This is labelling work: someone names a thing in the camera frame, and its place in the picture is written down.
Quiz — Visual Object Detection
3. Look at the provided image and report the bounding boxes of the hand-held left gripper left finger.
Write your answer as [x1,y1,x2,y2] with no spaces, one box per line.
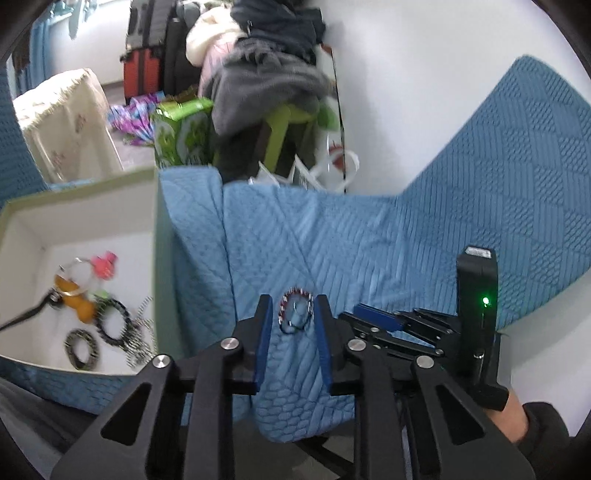
[51,294,274,480]

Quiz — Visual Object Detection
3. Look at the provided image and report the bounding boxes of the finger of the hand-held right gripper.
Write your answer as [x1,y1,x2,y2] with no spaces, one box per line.
[353,303,461,344]
[339,312,445,360]

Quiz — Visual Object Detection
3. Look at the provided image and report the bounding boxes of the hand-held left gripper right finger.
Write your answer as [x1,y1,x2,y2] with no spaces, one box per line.
[313,294,536,480]

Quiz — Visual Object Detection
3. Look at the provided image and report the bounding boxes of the red black beaded bracelet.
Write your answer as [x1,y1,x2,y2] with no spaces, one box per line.
[277,287,315,334]

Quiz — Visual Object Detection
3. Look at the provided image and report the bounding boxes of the black white braided bracelet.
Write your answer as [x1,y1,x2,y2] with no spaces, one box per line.
[94,297,136,345]

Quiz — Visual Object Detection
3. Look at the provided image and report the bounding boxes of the pink hair clip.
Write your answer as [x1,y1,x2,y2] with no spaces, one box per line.
[89,251,117,280]

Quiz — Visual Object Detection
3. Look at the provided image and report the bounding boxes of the orange gourd pendant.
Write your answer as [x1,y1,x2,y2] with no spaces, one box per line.
[54,276,99,325]

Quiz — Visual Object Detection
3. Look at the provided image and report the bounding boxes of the dark striped hair tie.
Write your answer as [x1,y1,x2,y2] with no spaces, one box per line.
[63,328,101,371]

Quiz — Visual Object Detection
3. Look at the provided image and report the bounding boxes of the white cardboard box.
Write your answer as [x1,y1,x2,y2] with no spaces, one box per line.
[0,167,185,377]

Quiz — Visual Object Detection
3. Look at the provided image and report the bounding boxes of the person's right forearm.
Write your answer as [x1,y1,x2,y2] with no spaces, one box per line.
[490,390,573,459]

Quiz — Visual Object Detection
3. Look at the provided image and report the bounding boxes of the blue quilted blanket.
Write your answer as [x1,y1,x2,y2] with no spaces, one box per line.
[0,55,591,445]

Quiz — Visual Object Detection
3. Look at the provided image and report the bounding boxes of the white plastic bag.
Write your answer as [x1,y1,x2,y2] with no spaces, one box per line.
[248,147,362,195]

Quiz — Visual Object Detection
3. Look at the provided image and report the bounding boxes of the floral patterned panel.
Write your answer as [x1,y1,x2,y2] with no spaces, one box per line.
[320,41,352,195]

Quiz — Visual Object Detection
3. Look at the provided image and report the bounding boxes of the green plastic stool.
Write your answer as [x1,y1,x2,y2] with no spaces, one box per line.
[264,103,336,180]

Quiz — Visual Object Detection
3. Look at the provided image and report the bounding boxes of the green printed carton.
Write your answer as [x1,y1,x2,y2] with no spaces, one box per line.
[151,97,216,169]

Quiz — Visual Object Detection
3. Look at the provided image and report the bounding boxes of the person's grey trousers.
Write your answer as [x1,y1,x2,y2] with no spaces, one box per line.
[0,376,108,480]

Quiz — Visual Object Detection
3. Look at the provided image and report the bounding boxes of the grey garment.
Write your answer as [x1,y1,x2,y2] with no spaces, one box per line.
[210,45,332,138]

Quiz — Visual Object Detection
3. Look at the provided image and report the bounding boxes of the colourful plastic wrapping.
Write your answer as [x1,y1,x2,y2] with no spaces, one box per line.
[108,91,165,147]

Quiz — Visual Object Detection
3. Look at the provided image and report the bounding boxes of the red suitcase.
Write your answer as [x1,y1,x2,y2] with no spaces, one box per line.
[121,46,165,105]

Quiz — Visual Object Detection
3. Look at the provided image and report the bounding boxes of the black smooth suitcase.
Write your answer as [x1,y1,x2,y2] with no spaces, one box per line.
[163,2,205,96]

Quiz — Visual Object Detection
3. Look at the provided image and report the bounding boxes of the navy jacket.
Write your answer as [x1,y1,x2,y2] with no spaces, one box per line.
[230,0,327,59]

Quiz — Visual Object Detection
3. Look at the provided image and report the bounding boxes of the cream padded coat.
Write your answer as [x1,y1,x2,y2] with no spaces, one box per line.
[185,8,246,66]

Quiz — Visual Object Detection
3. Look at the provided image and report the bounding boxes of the black ribbed suitcase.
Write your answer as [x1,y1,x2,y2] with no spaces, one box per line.
[126,0,172,50]

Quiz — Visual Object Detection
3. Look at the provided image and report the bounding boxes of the blue curtain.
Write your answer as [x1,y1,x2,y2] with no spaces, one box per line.
[17,17,52,89]

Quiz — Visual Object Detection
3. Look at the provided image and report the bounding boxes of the light blue hanging garment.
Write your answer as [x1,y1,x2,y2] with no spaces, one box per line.
[46,0,94,38]

